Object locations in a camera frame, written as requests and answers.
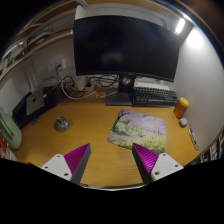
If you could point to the white lamp bar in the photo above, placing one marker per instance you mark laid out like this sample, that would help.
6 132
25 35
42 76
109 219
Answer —
180 26

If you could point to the orange pill bottle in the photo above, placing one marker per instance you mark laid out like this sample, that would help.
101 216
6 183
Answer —
181 107

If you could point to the black computer monitor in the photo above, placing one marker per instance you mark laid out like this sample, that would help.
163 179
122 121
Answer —
124 45

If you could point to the wooden wall shelf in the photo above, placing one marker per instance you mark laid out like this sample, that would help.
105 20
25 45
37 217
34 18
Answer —
51 24

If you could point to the cherry blossom mouse pad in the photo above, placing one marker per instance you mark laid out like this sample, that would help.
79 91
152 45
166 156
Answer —
133 127

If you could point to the white power strip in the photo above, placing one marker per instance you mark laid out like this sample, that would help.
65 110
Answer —
80 87

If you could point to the black keyboard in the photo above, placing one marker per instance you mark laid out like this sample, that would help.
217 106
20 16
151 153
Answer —
145 96

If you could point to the small grey earbud case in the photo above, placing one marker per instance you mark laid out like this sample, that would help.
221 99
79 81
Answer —
183 122

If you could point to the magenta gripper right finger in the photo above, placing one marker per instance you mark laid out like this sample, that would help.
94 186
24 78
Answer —
153 166

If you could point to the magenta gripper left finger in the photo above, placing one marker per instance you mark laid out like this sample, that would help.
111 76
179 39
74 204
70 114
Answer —
71 166

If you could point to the light green container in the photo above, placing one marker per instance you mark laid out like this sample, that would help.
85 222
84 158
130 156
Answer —
9 130

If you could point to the silver mini desktop computer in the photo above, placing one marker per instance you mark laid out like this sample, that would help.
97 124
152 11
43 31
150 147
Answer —
34 102

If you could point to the black monitor stand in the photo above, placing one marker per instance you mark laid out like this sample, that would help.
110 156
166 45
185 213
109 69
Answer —
122 95

